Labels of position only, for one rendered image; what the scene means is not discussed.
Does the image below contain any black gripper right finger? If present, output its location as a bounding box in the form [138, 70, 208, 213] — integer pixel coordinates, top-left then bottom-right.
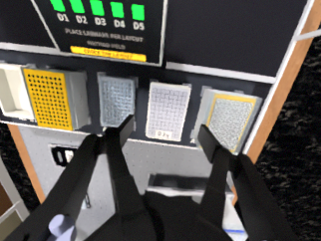
[187, 123, 300, 241]

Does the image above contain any black flat nest plate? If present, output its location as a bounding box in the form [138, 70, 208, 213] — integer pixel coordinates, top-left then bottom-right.
[48, 143, 78, 168]

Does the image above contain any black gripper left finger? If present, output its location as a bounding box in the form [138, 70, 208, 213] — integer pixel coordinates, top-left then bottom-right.
[3, 115, 157, 241]

